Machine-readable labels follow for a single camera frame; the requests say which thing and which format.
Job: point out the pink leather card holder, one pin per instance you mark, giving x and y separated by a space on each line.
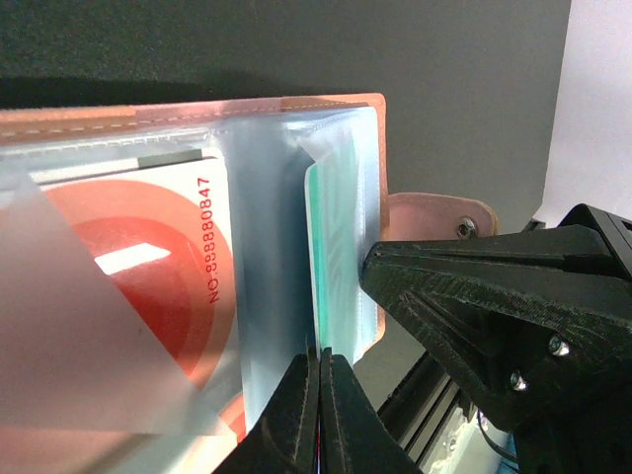
86 387

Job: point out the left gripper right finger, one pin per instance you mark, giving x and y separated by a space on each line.
352 437

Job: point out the red circle card in holder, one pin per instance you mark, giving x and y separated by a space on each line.
162 234

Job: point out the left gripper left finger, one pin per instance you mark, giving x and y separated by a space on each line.
285 437

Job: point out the teal chip credit card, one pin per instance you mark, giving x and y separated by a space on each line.
330 191

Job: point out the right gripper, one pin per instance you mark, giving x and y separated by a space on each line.
534 327

